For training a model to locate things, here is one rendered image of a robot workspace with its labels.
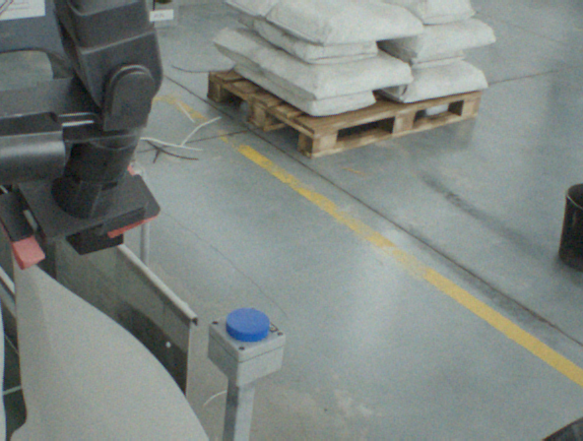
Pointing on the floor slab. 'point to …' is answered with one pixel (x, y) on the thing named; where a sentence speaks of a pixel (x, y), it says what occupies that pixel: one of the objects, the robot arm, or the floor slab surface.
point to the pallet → (269, 115)
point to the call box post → (238, 411)
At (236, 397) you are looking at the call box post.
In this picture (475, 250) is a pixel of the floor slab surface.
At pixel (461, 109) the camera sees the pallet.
